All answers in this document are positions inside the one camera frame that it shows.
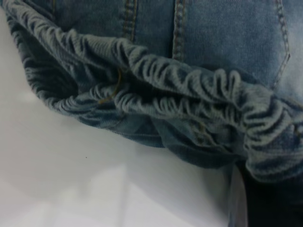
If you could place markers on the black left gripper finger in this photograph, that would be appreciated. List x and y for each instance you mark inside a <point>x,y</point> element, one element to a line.
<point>272,208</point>

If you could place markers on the blue denim shorts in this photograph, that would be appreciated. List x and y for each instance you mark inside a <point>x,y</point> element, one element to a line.
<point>151,71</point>

